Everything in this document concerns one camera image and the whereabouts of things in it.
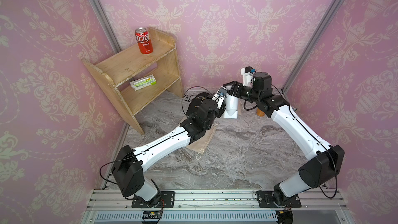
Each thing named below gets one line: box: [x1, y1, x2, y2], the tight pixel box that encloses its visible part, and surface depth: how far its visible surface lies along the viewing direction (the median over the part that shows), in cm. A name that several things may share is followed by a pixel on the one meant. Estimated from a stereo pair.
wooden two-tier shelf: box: [81, 26, 183, 135], surface depth 85 cm
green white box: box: [129, 74, 158, 92], surface depth 94 cm
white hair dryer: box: [223, 93, 239, 119], surface depth 80 cm
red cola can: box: [134, 26, 154, 55], surface depth 74 cm
